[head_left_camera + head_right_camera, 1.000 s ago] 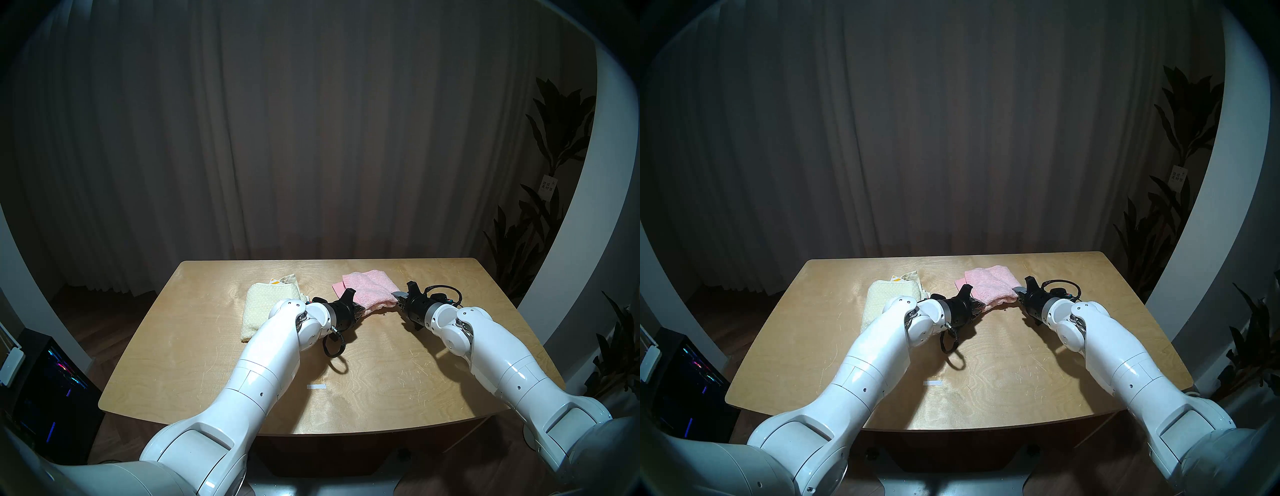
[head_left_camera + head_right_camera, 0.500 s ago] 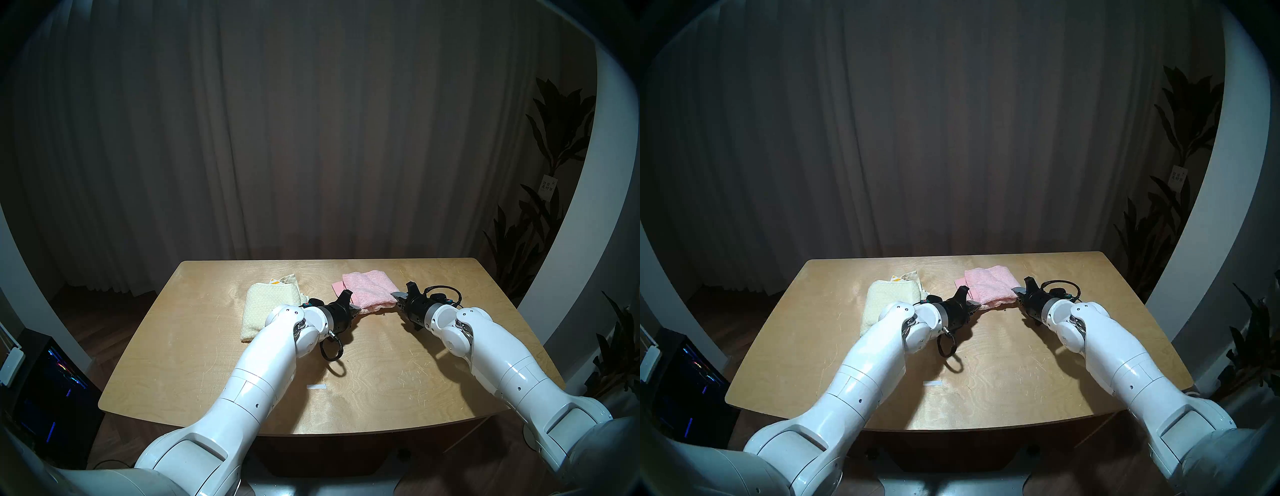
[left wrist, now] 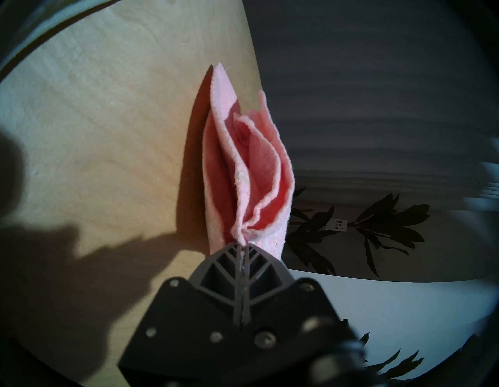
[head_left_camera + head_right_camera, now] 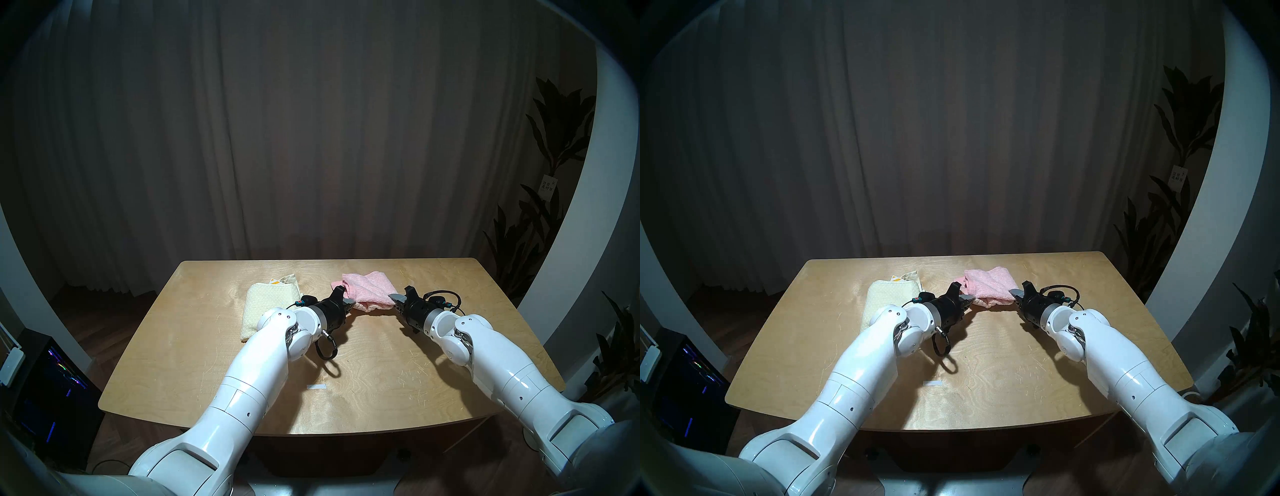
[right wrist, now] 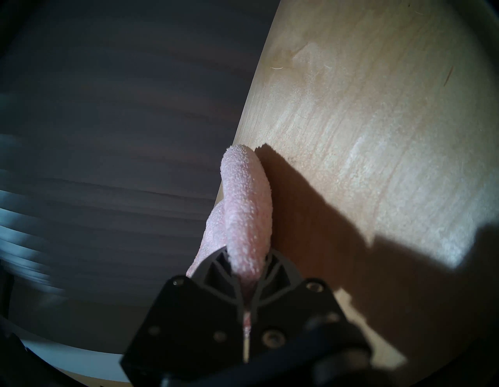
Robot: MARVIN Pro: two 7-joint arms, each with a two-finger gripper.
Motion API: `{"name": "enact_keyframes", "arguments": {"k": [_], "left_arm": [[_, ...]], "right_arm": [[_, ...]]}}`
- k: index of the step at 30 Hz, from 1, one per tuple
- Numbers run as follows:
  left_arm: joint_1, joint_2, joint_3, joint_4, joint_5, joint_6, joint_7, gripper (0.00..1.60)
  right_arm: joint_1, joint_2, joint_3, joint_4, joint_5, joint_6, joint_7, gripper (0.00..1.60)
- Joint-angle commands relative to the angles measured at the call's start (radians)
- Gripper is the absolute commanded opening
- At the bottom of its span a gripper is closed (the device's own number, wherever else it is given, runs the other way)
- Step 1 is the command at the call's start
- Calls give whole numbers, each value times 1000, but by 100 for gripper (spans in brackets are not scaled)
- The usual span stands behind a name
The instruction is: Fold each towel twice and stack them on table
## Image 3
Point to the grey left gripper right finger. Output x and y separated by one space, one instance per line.
269 277

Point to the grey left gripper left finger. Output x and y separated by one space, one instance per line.
218 277

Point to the pink terry towel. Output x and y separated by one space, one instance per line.
249 167

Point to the white paper plant tag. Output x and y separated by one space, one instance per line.
338 225

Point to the tall dark leafy plant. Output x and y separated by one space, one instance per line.
370 230

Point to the dark plant in white pot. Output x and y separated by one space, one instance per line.
397 366

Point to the grey pleated curtain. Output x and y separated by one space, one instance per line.
370 97

